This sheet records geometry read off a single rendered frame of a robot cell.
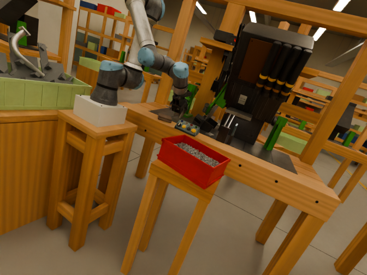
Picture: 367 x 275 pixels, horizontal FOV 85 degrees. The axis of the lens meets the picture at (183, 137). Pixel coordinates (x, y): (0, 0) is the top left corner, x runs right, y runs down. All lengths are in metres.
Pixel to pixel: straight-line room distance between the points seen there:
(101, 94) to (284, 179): 1.12
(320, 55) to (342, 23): 9.83
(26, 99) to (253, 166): 1.34
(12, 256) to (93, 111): 0.97
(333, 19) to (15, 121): 2.07
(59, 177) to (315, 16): 2.03
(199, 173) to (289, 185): 0.57
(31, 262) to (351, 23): 2.51
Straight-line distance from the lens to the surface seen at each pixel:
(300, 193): 1.33
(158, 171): 1.02
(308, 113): 1.92
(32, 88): 1.41
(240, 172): 1.28
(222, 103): 1.45
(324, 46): 11.81
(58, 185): 1.50
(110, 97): 1.20
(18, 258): 1.64
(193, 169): 0.96
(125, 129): 1.24
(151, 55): 0.97
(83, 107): 1.22
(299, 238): 1.48
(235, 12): 1.91
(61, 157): 1.39
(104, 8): 7.73
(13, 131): 1.38
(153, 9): 1.29
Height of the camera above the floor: 1.28
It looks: 19 degrees down
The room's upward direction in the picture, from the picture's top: 19 degrees clockwise
